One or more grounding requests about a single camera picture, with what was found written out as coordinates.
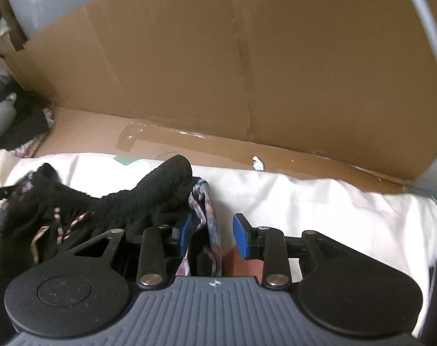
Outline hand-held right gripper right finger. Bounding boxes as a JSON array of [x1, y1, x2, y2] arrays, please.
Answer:
[[233, 213, 363, 289]]

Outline brown cardboard sheet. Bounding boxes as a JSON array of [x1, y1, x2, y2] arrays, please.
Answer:
[[0, 0, 437, 197]]

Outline black cloth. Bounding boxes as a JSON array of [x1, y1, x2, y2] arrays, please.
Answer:
[[4, 89, 53, 153]]

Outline black ribbed shorts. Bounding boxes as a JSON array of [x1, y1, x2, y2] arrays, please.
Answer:
[[90, 155, 194, 231]]

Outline black floral trim garment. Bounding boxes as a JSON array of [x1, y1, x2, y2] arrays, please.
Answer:
[[0, 162, 226, 278]]

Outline printed bear blanket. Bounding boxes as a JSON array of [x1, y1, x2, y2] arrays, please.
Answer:
[[0, 149, 437, 339]]

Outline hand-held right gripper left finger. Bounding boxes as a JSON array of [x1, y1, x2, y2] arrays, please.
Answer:
[[65, 213, 194, 289]]

